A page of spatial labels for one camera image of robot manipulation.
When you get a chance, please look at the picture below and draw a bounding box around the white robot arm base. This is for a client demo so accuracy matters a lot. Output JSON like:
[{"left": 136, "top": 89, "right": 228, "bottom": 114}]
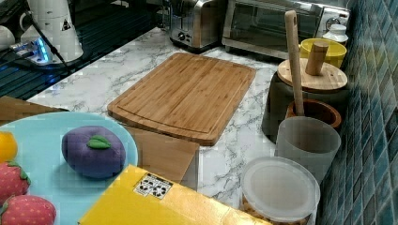
[{"left": 21, "top": 0, "right": 84, "bottom": 66}]

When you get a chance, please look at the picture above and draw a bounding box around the silver slot toaster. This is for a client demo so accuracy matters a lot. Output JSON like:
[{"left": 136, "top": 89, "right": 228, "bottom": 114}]
[{"left": 169, "top": 0, "right": 227, "bottom": 50}]

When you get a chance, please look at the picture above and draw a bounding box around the silver toaster oven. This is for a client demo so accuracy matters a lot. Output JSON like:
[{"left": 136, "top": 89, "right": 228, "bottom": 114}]
[{"left": 222, "top": 0, "right": 350, "bottom": 59}]

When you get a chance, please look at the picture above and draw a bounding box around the bamboo cutting board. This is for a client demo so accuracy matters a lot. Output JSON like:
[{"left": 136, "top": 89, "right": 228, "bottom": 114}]
[{"left": 107, "top": 52, "right": 255, "bottom": 146}]

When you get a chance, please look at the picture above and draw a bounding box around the wooden stand under plate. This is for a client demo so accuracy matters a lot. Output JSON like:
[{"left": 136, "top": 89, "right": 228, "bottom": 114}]
[{"left": 0, "top": 96, "right": 199, "bottom": 190}]

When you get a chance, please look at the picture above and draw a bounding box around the dark grey canister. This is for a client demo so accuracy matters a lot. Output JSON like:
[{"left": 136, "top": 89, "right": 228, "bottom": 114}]
[{"left": 261, "top": 72, "right": 349, "bottom": 143}]

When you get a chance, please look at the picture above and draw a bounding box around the yellow cardboard box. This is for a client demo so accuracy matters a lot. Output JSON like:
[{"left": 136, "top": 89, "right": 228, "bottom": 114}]
[{"left": 78, "top": 165, "right": 271, "bottom": 225}]

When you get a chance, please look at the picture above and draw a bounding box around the purple plush eggplant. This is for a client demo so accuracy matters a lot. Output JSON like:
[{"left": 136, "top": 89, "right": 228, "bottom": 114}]
[{"left": 61, "top": 126, "right": 126, "bottom": 179}]

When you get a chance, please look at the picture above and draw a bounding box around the clear lidded food jar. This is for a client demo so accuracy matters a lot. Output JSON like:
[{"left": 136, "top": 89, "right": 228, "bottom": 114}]
[{"left": 241, "top": 157, "right": 320, "bottom": 225}]

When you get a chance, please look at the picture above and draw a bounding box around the frosted plastic cup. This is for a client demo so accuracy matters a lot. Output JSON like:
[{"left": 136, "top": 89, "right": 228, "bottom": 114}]
[{"left": 275, "top": 116, "right": 341, "bottom": 183}]

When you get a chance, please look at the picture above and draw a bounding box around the brown wooden bowl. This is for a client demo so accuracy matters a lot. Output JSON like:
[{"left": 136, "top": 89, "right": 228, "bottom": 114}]
[{"left": 283, "top": 98, "right": 342, "bottom": 130}]

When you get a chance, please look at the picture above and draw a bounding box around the long wooden pestle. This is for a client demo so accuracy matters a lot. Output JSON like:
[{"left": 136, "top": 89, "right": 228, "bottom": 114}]
[{"left": 284, "top": 10, "right": 304, "bottom": 116}]

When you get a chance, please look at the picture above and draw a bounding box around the yellow cup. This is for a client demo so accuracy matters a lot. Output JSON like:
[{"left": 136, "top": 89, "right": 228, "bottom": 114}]
[{"left": 298, "top": 37, "right": 348, "bottom": 69}]

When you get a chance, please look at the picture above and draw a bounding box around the white lidded bottle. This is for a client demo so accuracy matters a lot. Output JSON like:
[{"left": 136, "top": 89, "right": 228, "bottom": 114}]
[{"left": 323, "top": 24, "right": 348, "bottom": 45}]

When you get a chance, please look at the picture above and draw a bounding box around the light blue plate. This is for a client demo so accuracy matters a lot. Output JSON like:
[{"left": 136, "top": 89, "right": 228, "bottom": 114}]
[{"left": 1, "top": 112, "right": 139, "bottom": 225}]

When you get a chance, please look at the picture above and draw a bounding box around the orange plush fruit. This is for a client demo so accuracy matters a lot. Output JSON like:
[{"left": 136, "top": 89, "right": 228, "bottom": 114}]
[{"left": 0, "top": 131, "right": 18, "bottom": 162}]

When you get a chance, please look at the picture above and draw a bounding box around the lower red plush strawberry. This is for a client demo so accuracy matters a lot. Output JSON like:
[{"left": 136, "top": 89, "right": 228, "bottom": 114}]
[{"left": 1, "top": 195, "right": 56, "bottom": 225}]

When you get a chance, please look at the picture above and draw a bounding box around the red plush strawberry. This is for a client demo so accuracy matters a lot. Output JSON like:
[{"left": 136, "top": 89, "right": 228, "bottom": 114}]
[
  {"left": 0, "top": 161, "right": 31, "bottom": 205},
  {"left": 1, "top": 195, "right": 56, "bottom": 225}
]

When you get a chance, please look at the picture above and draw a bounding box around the upper red plush strawberry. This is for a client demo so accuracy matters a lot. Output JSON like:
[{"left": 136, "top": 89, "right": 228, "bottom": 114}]
[{"left": 0, "top": 161, "right": 31, "bottom": 205}]

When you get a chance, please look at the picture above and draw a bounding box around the black cable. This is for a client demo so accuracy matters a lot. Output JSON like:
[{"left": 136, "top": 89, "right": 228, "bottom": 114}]
[{"left": 23, "top": 10, "right": 74, "bottom": 74}]

